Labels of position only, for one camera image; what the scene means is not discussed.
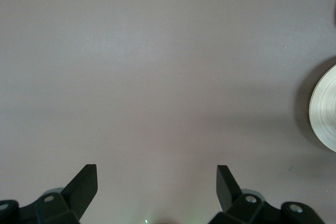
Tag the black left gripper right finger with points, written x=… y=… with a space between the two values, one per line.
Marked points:
x=236 y=205

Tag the round wooden plate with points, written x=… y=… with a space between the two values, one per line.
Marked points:
x=325 y=111

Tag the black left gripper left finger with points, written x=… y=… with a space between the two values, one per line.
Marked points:
x=76 y=197

